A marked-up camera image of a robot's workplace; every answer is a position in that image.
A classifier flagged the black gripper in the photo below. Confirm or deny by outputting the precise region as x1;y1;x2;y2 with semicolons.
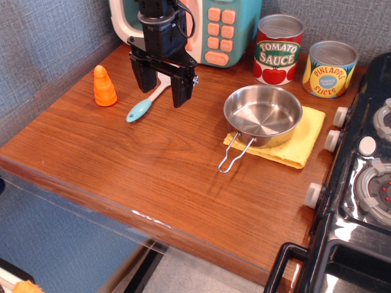
127;21;197;108

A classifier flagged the stainless steel pot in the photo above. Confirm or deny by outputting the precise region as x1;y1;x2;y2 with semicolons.
217;84;303;173

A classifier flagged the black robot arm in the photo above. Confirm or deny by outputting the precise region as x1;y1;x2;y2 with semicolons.
127;1;198;108

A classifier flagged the yellow folded towel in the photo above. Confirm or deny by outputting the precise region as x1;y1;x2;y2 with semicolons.
222;106;326;170

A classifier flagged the orange toy carrot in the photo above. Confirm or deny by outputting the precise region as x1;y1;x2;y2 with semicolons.
93;65;117;107

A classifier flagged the teal toy microwave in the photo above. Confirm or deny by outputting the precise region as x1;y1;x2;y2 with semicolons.
109;0;262;68

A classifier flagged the tomato sauce can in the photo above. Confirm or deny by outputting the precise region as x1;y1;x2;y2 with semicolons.
253;14;305;85

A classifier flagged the pineapple slices can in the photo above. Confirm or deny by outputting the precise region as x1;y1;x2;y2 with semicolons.
302;40;359;98

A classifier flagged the white stove knob middle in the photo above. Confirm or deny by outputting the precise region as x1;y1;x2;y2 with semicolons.
324;130;340;153

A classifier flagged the white stove knob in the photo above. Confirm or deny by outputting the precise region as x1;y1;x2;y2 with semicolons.
333;107;349;128
304;183;323;209
324;130;340;153

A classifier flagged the white stove knob upper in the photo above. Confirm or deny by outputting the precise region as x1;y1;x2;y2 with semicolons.
333;107;349;128

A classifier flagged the white stove knob lower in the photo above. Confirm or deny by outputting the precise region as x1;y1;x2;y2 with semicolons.
304;183;323;209

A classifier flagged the orange object bottom left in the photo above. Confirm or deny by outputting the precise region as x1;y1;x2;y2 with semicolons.
12;280;43;293

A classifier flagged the black toy stove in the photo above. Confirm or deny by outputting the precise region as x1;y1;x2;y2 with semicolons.
265;53;390;292

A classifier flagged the white ladle teal handle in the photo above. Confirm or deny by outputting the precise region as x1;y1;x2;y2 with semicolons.
126;73;170;123

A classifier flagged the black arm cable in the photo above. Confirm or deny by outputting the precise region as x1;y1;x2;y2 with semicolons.
174;0;196;40

